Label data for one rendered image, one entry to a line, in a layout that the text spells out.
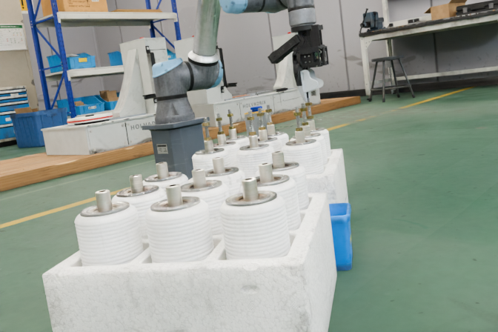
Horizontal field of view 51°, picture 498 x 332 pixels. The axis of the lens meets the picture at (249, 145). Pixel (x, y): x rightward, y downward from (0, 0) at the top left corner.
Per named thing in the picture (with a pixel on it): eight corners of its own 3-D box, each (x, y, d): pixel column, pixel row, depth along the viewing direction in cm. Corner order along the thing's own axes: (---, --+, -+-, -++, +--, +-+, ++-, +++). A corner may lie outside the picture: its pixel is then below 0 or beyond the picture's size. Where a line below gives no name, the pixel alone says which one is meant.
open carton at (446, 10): (441, 22, 588) (439, 2, 586) (473, 16, 556) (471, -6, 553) (424, 23, 572) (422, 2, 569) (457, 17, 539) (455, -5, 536)
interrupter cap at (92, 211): (70, 220, 79) (70, 216, 79) (95, 207, 86) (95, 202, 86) (115, 217, 77) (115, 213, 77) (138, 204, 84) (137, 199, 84)
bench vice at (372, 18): (374, 32, 600) (372, 10, 596) (388, 30, 588) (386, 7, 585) (356, 33, 569) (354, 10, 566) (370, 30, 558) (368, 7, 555)
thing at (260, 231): (227, 333, 75) (210, 210, 72) (243, 303, 84) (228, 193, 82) (293, 332, 72) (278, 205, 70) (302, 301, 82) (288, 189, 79)
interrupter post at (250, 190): (241, 204, 75) (238, 181, 75) (245, 199, 77) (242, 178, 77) (257, 202, 74) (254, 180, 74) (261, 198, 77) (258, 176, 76)
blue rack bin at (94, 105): (57, 117, 644) (54, 100, 641) (84, 113, 673) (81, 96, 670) (79, 115, 612) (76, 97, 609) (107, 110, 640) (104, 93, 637)
